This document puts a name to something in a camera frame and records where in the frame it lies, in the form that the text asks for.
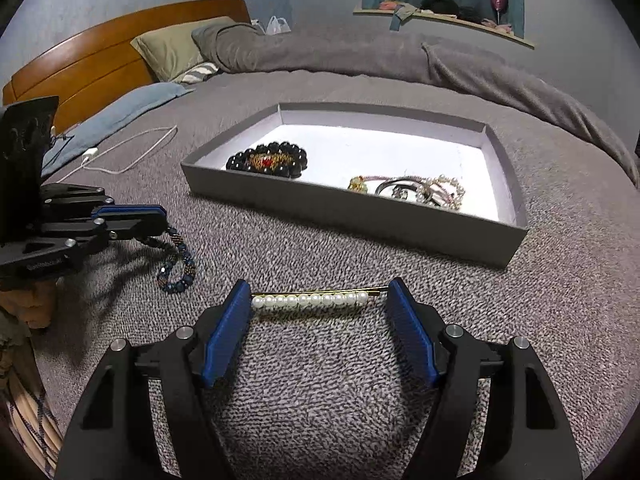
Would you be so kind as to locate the grey shallow cardboard box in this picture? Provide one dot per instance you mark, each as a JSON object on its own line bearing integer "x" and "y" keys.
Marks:
{"x": 350, "y": 220}

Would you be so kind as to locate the window sill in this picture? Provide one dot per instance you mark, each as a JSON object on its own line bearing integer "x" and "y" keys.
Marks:
{"x": 435, "y": 19}

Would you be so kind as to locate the olive pillow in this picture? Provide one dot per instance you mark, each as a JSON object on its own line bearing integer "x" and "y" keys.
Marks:
{"x": 170, "y": 47}

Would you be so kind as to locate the grey speckled bed blanket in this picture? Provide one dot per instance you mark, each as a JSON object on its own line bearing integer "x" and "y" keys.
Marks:
{"x": 325, "y": 385}

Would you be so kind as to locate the pearl hair pin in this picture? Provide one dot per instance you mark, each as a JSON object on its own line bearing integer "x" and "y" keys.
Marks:
{"x": 310, "y": 301}

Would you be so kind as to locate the white plastic bag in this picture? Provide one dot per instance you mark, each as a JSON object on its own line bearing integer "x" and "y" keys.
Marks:
{"x": 277, "y": 25}

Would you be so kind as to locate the blue blanket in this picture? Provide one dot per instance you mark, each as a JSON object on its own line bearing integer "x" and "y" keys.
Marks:
{"x": 120, "y": 115}

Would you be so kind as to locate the grey duvet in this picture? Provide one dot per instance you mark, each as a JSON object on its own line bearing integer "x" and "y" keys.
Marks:
{"x": 400, "y": 60}

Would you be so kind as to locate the gold red brooch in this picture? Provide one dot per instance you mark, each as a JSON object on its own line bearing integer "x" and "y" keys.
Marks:
{"x": 265, "y": 161}

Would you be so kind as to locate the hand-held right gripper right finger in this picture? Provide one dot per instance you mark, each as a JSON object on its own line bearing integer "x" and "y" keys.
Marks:
{"x": 412, "y": 335}

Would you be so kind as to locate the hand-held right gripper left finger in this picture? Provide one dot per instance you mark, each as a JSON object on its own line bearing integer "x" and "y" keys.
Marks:
{"x": 227, "y": 330}

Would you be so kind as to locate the black fluffy item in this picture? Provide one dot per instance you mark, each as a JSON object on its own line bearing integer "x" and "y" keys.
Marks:
{"x": 470, "y": 14}
{"x": 440, "y": 5}

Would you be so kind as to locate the wooden headboard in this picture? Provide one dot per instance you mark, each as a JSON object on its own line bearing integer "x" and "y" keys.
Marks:
{"x": 90, "y": 55}

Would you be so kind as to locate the person's left hand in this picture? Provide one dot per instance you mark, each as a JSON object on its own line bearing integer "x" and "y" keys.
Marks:
{"x": 27, "y": 305}

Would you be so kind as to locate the striped pillow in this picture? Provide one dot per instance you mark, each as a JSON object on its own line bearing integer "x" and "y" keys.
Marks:
{"x": 200, "y": 71}

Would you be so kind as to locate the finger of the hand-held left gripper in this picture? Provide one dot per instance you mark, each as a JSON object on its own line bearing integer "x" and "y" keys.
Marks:
{"x": 130, "y": 211}
{"x": 137, "y": 230}

